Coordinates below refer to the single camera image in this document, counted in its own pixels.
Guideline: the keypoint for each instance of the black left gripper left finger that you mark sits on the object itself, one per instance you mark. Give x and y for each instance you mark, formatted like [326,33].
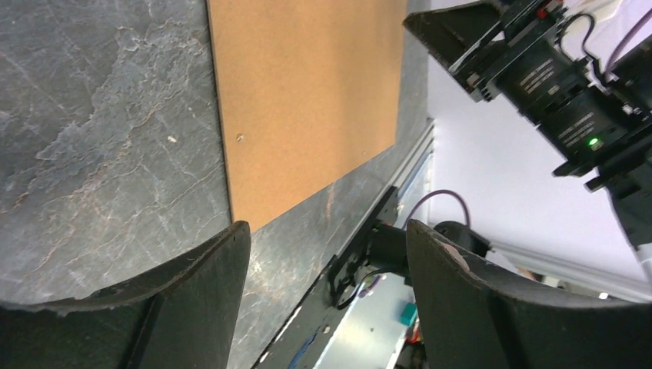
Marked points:
[180,314]

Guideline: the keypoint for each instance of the brown cardboard backing board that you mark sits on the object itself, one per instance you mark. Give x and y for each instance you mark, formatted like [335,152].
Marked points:
[308,91]

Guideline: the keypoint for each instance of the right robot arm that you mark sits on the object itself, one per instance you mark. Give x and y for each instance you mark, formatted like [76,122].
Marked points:
[630,197]

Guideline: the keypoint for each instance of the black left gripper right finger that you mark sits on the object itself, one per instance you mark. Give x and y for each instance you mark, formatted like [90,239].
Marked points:
[476,314]

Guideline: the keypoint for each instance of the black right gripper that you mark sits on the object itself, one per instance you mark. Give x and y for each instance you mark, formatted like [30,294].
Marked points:
[598,117]

